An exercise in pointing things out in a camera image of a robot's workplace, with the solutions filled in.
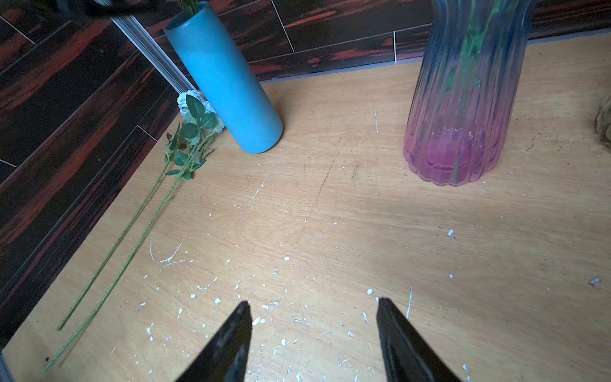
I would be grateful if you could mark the clear ribbed glass vase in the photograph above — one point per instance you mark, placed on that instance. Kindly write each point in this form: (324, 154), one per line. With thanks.
(602, 122)

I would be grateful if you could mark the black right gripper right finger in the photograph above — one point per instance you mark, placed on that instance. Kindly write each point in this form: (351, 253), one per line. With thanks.
(406, 355)

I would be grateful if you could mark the blue pink glass vase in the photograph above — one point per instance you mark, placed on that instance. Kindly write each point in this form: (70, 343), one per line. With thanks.
(462, 105)

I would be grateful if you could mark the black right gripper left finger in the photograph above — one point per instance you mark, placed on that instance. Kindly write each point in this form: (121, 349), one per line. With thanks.
(225, 357)

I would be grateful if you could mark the teal ceramic vase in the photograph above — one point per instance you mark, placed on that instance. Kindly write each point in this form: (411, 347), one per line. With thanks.
(221, 72)

